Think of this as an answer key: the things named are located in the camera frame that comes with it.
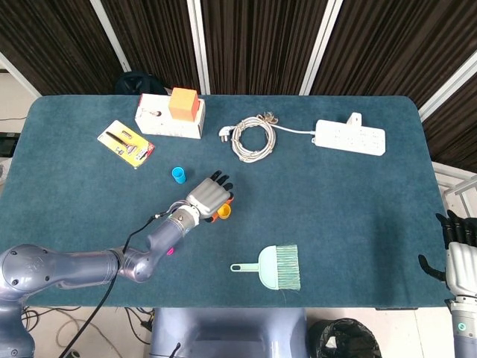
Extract white power strip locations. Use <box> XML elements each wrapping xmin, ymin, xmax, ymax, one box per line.
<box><xmin>311</xmin><ymin>119</ymin><xmax>387</xmax><ymax>157</ymax></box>

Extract mint green hand brush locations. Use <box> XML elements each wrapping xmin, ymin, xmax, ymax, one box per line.
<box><xmin>230</xmin><ymin>244</ymin><xmax>302</xmax><ymax>292</ymax></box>

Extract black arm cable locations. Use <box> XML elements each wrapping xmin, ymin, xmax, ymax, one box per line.
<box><xmin>61</xmin><ymin>212</ymin><xmax>168</xmax><ymax>358</ymax></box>

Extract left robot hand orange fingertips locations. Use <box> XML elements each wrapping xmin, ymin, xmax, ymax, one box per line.
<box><xmin>185</xmin><ymin>170</ymin><xmax>236</xmax><ymax>224</ymax></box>

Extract coiled white power cable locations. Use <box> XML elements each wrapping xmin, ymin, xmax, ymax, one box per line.
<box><xmin>218</xmin><ymin>114</ymin><xmax>317</xmax><ymax>163</ymax></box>

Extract white metal rack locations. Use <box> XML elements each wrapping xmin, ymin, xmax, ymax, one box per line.
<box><xmin>434</xmin><ymin>162</ymin><xmax>477</xmax><ymax>219</ymax></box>

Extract black box device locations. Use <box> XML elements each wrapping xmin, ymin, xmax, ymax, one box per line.
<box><xmin>0</xmin><ymin>132</ymin><xmax>18</xmax><ymax>157</ymax></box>

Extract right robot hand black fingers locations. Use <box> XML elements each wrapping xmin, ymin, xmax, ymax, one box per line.
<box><xmin>417</xmin><ymin>210</ymin><xmax>477</xmax><ymax>298</ymax></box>

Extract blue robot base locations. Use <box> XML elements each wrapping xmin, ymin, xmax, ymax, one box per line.
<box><xmin>149</xmin><ymin>307</ymin><xmax>309</xmax><ymax>358</ymax></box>

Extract yellow razor blister pack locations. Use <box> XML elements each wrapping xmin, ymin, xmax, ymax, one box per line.
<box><xmin>97</xmin><ymin>119</ymin><xmax>156</xmax><ymax>171</ymax></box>

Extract white cardboard box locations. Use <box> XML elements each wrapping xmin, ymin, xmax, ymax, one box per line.
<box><xmin>134</xmin><ymin>93</ymin><xmax>206</xmax><ymax>140</ymax></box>

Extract orange foam cube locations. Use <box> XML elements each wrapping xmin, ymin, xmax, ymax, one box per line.
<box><xmin>168</xmin><ymin>87</ymin><xmax>199</xmax><ymax>123</ymax></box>

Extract teal table cloth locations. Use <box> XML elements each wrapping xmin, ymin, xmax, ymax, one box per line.
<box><xmin>0</xmin><ymin>95</ymin><xmax>466</xmax><ymax>310</ymax></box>

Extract black chair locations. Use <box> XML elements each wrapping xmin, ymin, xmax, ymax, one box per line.
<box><xmin>113</xmin><ymin>71</ymin><xmax>167</xmax><ymax>96</ymax></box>

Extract black trash bin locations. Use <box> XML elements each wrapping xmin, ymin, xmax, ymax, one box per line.
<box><xmin>308</xmin><ymin>318</ymin><xmax>382</xmax><ymax>358</ymax></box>

